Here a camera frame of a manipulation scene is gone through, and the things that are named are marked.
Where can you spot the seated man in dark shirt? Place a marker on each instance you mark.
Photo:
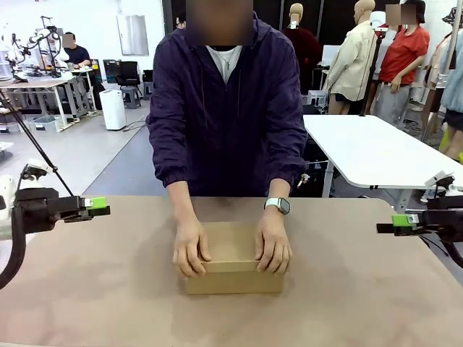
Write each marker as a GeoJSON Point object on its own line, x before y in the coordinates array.
{"type": "Point", "coordinates": [77, 54]}

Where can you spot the person's left forearm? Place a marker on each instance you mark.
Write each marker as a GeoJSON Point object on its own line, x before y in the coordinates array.
{"type": "Point", "coordinates": [280, 189]}

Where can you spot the bunch of keys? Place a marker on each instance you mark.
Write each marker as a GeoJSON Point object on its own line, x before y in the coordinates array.
{"type": "Point", "coordinates": [304, 179]}

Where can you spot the white workbench with robots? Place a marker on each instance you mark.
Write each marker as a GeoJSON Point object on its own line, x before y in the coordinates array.
{"type": "Point", "coordinates": [36, 82]}

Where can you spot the person in purple jacket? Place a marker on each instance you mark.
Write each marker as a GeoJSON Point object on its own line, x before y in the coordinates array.
{"type": "Point", "coordinates": [228, 126]}

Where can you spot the grey stool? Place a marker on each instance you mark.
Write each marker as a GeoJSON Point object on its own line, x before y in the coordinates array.
{"type": "Point", "coordinates": [131, 97]}

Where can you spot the mannequin in dark red top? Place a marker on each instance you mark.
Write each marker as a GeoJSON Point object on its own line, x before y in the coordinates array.
{"type": "Point", "coordinates": [307, 43]}

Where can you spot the mannequin in light blue jacket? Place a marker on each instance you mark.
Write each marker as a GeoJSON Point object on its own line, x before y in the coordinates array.
{"type": "Point", "coordinates": [452, 90]}

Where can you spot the white air purifier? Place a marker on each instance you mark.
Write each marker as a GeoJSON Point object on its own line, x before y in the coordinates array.
{"type": "Point", "coordinates": [113, 110]}

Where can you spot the person's right forearm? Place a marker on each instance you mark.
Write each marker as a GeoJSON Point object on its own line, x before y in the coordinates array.
{"type": "Point", "coordinates": [182, 202]}

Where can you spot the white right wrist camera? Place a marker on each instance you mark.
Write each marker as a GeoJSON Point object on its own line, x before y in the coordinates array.
{"type": "Point", "coordinates": [443, 182]}

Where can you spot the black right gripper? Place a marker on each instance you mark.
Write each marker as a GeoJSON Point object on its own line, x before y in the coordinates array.
{"type": "Point", "coordinates": [445, 222]}

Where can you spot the person's left hand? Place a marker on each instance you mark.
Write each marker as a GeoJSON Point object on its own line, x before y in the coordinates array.
{"type": "Point", "coordinates": [273, 246]}

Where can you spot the brown cardboard box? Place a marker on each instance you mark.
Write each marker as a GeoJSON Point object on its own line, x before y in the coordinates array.
{"type": "Point", "coordinates": [231, 282]}

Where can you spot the clear plastic storage bin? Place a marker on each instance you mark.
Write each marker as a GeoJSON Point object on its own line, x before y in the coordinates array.
{"type": "Point", "coordinates": [43, 124]}

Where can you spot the black office chair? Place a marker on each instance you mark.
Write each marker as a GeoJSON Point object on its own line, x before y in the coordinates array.
{"type": "Point", "coordinates": [128, 74]}

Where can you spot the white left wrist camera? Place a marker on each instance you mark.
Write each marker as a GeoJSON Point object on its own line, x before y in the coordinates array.
{"type": "Point", "coordinates": [36, 169]}

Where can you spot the white smartwatch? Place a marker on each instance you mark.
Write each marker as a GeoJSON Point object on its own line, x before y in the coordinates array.
{"type": "Point", "coordinates": [278, 205]}

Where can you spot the white table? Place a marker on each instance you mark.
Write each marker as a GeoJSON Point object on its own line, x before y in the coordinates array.
{"type": "Point", "coordinates": [380, 152]}

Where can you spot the person's right hand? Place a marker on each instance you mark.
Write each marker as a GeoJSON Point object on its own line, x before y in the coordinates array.
{"type": "Point", "coordinates": [190, 249]}

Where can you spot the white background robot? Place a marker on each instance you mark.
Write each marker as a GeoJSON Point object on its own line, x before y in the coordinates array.
{"type": "Point", "coordinates": [48, 50]}

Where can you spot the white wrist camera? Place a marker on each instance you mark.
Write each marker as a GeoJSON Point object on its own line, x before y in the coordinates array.
{"type": "Point", "coordinates": [443, 182]}
{"type": "Point", "coordinates": [36, 169]}

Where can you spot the mannequin in beige jacket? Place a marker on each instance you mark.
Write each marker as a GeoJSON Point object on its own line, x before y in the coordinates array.
{"type": "Point", "coordinates": [352, 61]}

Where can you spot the silver wall panel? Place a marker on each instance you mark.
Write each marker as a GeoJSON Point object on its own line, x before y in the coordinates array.
{"type": "Point", "coordinates": [133, 34]}

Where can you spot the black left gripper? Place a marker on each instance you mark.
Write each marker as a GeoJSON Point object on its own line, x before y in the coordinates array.
{"type": "Point", "coordinates": [40, 207]}

